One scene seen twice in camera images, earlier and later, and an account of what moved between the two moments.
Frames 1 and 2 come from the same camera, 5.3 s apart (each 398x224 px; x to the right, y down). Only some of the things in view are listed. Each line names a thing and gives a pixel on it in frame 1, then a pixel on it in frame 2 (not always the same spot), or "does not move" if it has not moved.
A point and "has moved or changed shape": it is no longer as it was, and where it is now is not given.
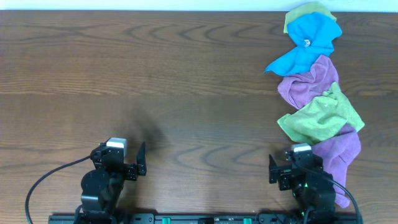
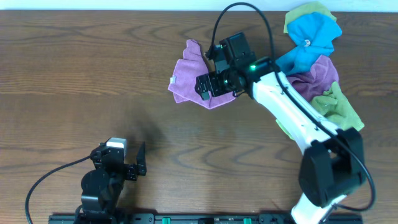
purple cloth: (337, 153) has moved or changed shape
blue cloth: (314, 33) does not move
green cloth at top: (304, 9) does not move
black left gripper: (129, 171) does not move
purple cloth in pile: (298, 89) does not move
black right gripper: (282, 173) → (204, 84)
